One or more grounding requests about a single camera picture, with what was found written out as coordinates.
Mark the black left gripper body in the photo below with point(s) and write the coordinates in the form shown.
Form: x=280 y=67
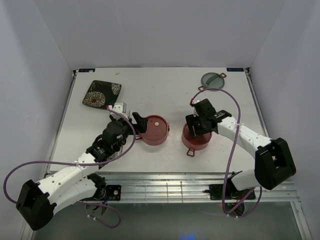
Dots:
x=127 y=130

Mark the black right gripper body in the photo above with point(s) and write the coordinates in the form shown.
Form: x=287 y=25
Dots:
x=201 y=127

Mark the dark red lid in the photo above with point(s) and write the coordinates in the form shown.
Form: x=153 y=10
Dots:
x=199 y=140
x=156 y=120

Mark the pink steel-lined bowl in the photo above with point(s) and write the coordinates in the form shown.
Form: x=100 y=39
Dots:
x=155 y=135
x=191 y=151

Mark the grey lid with handle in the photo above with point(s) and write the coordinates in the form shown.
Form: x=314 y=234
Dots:
x=212 y=80

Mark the stainless steel tongs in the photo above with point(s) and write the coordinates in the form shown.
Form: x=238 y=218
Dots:
x=129 y=114

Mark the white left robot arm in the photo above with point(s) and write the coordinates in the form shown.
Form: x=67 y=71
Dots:
x=39 y=201

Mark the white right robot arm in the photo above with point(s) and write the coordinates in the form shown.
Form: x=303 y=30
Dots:
x=273 y=161

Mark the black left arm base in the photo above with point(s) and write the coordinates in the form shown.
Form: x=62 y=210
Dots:
x=108 y=193

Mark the black patterned square plate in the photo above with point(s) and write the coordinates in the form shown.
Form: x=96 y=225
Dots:
x=101 y=94

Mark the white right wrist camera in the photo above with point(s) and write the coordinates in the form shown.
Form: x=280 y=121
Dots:
x=195 y=101

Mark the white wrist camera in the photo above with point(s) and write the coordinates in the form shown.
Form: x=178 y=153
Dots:
x=119 y=107
x=195 y=101

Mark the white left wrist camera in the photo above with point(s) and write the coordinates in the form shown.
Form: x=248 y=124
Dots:
x=119 y=107

